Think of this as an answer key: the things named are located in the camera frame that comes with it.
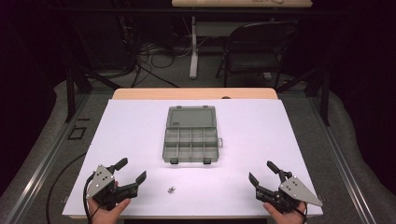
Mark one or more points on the person's right hand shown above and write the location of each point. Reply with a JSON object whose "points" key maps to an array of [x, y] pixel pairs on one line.
{"points": [[280, 217]]}

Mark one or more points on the person's left hand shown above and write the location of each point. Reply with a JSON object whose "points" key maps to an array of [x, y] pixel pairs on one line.
{"points": [[109, 216]]}

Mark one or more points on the black metal stand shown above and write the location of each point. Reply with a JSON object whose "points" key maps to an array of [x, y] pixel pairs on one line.
{"points": [[325, 96], [71, 93]]}

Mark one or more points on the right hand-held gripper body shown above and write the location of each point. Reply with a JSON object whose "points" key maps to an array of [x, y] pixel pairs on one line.
{"points": [[294, 190]]}

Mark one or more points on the wooden desk with white legs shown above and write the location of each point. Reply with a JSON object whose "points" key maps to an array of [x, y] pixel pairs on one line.
{"points": [[193, 56]]}

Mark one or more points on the small metal screw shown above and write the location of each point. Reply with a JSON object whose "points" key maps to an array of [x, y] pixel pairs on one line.
{"points": [[171, 189]]}

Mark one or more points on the grey clear plastic organizer box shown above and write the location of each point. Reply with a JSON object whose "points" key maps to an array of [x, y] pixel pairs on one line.
{"points": [[190, 137]]}

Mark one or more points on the white table mat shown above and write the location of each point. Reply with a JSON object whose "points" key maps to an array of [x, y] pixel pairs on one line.
{"points": [[243, 130]]}

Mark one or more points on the aluminium rail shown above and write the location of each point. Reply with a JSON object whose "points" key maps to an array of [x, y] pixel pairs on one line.
{"points": [[342, 161], [43, 161]]}

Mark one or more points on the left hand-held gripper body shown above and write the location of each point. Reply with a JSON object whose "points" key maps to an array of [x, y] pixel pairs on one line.
{"points": [[100, 183]]}

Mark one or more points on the wooden table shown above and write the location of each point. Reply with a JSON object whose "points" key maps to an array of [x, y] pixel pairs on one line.
{"points": [[193, 93]]}

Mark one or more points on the black folding chair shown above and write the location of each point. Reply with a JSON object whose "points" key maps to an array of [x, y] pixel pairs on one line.
{"points": [[258, 46]]}

